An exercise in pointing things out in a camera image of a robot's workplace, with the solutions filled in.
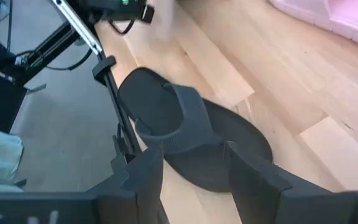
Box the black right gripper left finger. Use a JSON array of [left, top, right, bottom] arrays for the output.
[[0, 148, 170, 224]]

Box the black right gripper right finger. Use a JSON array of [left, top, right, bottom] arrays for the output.
[[224, 141, 358, 224]]

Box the black slide sandal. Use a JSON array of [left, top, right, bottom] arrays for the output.
[[116, 67, 273, 193]]

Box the black device with green light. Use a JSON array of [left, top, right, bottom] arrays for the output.
[[82, 0, 155, 24]]

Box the black upright frame post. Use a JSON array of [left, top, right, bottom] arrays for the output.
[[91, 55, 142, 156]]

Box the black cable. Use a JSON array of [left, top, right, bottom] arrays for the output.
[[108, 18, 136, 35], [45, 48, 93, 72]]

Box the silver aluminium frame bar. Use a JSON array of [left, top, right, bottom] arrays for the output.
[[51, 0, 104, 55]]

